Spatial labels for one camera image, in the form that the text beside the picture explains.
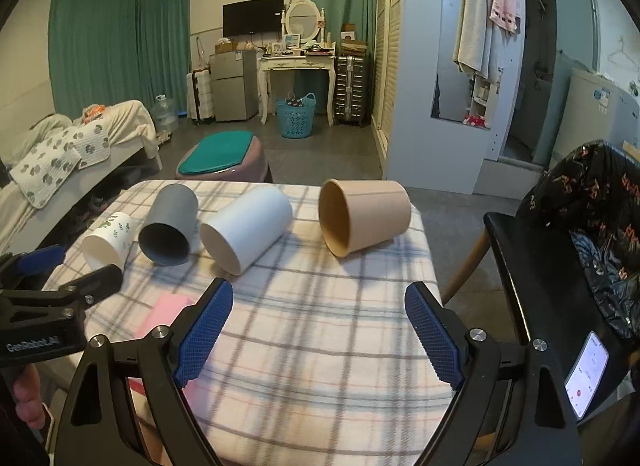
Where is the pink faceted cup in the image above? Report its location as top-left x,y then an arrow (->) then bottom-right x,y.
127,293 -> 199,466

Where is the white leaf-print paper cup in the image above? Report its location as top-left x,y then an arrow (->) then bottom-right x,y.
81,212 -> 138,271

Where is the grey plastic cup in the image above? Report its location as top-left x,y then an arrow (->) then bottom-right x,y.
138,183 -> 198,267

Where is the white plastic cup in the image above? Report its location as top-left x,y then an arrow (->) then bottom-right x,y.
200,184 -> 293,276

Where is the brown kraft paper cup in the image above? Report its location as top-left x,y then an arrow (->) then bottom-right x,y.
318,179 -> 411,258

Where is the person's left hand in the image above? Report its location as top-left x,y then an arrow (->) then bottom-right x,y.
12,364 -> 46,430

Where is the smartphone with lit screen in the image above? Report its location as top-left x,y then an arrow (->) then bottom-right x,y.
564,331 -> 608,420

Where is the leaf-print quilted mat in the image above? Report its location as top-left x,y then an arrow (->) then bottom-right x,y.
10,119 -> 111,209

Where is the bed with beige bedding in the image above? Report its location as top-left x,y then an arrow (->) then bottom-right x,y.
1,100 -> 158,252

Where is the black chair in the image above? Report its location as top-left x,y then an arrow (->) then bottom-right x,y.
441,211 -> 640,427

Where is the plaid tablecloth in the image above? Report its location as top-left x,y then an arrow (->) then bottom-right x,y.
41,179 -> 464,466

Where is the clear water jug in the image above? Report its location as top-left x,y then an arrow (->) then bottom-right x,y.
151,94 -> 179,133

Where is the stool with green cushion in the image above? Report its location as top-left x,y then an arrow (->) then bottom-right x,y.
175,130 -> 272,183

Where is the floral black garment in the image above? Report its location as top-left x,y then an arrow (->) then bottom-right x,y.
516,141 -> 639,345

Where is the white suitcase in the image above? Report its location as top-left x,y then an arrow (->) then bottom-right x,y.
186,69 -> 215,123

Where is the green curtain left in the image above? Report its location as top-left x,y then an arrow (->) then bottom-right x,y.
48,0 -> 191,117

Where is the small silver fridge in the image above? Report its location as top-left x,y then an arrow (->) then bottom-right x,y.
209,50 -> 258,122

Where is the blue laundry basket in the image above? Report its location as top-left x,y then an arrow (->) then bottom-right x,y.
277,93 -> 317,139

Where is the white washing machine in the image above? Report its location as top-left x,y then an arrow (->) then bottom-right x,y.
549,68 -> 639,169

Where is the black silver suitcase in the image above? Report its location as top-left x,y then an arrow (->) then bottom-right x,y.
333,56 -> 370,127

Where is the white dressing table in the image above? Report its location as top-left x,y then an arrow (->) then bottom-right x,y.
258,47 -> 338,127

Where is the beige hanging towel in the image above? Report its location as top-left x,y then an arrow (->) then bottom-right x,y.
452,0 -> 499,83

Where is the oval vanity mirror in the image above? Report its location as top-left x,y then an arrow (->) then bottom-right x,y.
283,0 -> 324,44

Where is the louvered wardrobe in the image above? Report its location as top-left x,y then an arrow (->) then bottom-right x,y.
371,0 -> 402,171

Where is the black wall television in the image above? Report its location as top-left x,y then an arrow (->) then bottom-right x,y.
222,0 -> 284,38

